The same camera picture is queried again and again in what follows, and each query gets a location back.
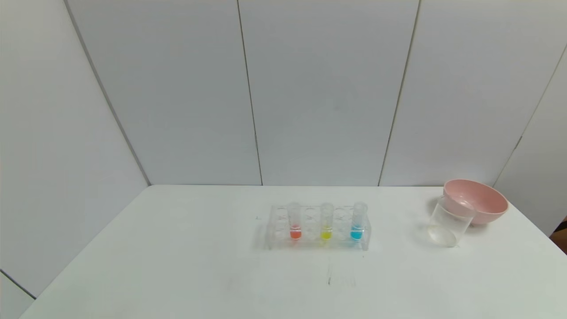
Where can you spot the test tube with blue pigment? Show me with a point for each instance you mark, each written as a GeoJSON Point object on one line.
{"type": "Point", "coordinates": [357, 226]}

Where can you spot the test tube with red pigment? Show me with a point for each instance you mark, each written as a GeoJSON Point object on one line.
{"type": "Point", "coordinates": [295, 226]}

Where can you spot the clear plastic test tube rack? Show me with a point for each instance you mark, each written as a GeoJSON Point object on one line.
{"type": "Point", "coordinates": [310, 230]}

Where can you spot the pink bowl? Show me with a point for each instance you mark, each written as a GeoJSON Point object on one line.
{"type": "Point", "coordinates": [485, 206]}

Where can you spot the test tube with yellow pigment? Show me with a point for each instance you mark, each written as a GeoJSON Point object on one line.
{"type": "Point", "coordinates": [326, 226]}

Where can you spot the clear plastic cup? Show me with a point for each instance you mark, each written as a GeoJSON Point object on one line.
{"type": "Point", "coordinates": [447, 223]}

